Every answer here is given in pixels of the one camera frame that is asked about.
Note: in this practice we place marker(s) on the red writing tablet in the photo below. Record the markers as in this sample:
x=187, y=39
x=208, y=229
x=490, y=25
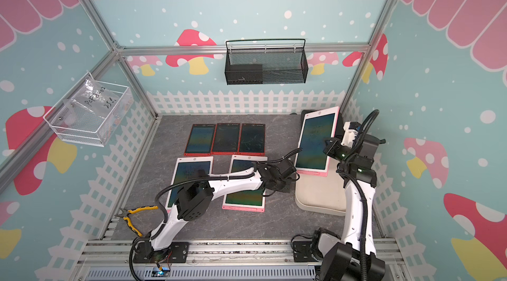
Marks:
x=200, y=141
x=226, y=139
x=252, y=139

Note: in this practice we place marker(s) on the black mesh wall basket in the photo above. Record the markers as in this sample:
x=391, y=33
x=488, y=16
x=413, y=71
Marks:
x=283, y=59

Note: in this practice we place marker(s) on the black box in basket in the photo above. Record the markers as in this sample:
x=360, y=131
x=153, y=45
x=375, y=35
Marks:
x=244, y=74

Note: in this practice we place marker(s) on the green circuit board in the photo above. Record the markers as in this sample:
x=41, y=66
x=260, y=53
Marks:
x=162, y=272

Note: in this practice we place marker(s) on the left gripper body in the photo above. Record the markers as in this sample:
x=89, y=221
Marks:
x=282, y=185

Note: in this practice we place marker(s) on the white wire wall basket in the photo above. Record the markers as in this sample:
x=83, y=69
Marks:
x=102, y=135

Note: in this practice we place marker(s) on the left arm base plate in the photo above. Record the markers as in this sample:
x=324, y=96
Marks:
x=177, y=252

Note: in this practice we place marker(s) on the clear plastic bag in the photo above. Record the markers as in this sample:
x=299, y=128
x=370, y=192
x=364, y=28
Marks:
x=90, y=106

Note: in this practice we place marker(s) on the pink writing tablet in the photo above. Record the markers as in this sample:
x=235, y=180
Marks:
x=317, y=127
x=250, y=201
x=191, y=168

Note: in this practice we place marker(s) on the white plastic storage box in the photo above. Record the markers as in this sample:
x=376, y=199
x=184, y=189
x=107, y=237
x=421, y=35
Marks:
x=320, y=194

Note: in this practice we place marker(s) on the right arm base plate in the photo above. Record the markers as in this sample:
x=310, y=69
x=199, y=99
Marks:
x=302, y=252

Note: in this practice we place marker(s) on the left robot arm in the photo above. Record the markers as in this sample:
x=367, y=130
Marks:
x=189, y=200

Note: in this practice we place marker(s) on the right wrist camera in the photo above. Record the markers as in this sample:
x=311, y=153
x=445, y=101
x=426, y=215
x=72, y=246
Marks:
x=351, y=130

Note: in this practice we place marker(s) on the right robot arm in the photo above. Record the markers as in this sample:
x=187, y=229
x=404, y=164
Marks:
x=354, y=256

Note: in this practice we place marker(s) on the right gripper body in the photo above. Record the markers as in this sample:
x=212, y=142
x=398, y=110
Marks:
x=342, y=153

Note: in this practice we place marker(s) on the red writing tablet top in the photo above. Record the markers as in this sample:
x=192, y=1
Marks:
x=200, y=141

